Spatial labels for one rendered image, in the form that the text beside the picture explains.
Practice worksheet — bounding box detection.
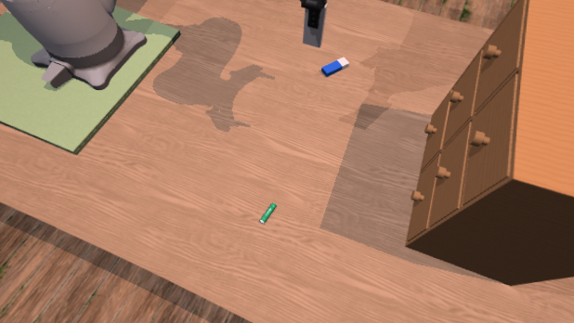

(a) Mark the green aaa battery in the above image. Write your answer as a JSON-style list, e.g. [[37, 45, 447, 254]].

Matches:
[[260, 203, 277, 224]]

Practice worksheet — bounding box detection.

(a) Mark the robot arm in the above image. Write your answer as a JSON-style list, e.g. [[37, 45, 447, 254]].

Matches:
[[0, 0, 147, 90]]

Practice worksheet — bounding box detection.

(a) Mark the blue and white eraser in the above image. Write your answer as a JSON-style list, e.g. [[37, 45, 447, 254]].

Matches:
[[321, 58, 349, 77]]

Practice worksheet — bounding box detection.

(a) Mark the brown wooden chest of drawers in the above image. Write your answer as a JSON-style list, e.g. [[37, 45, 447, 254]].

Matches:
[[405, 0, 574, 286]]

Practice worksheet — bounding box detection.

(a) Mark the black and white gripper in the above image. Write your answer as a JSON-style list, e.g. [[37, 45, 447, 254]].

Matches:
[[300, 0, 327, 48]]

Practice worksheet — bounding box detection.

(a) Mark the brown wooden drawer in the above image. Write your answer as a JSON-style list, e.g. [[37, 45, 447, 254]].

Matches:
[[407, 155, 440, 242], [429, 123, 471, 227], [421, 93, 451, 171], [444, 54, 482, 146], [463, 77, 518, 206], [475, 0, 527, 112]]

